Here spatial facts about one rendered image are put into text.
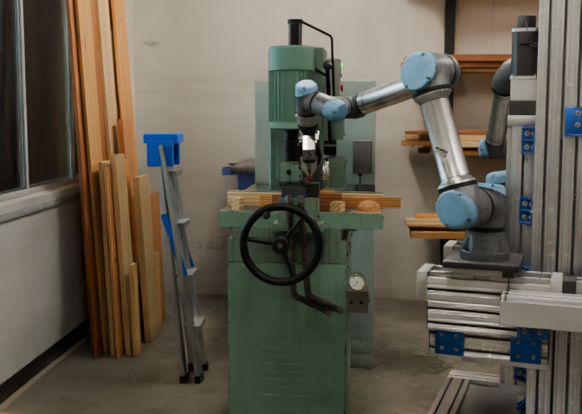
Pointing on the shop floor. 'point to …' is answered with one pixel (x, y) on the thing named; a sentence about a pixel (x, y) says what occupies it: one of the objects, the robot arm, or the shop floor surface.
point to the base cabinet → (287, 342)
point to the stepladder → (173, 232)
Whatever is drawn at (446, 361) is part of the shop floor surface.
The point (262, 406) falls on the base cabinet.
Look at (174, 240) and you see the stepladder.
